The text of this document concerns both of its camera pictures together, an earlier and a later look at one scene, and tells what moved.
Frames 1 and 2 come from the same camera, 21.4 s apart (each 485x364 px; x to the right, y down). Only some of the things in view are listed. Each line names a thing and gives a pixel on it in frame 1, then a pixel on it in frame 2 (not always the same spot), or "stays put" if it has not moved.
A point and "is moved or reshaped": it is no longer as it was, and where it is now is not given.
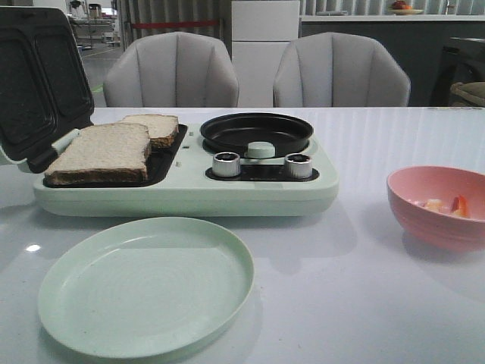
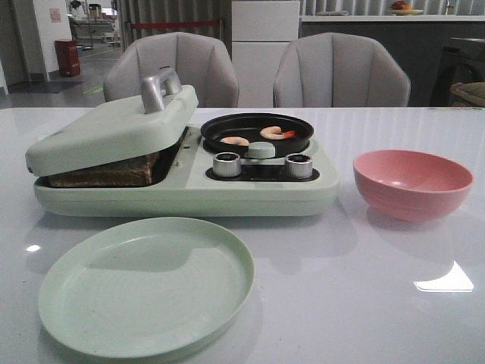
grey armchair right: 339,70 stays put
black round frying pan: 233,133 stays put
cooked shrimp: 434,204 -> 239,141
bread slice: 103,154 is moved or reshaped
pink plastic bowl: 440,206 -> 409,185
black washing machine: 462,60 stays put
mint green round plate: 146,287 stays put
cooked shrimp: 460,206 -> 276,133
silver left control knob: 226,164 stays put
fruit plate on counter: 402,8 stays put
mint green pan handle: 260,149 stays put
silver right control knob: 298,165 stays put
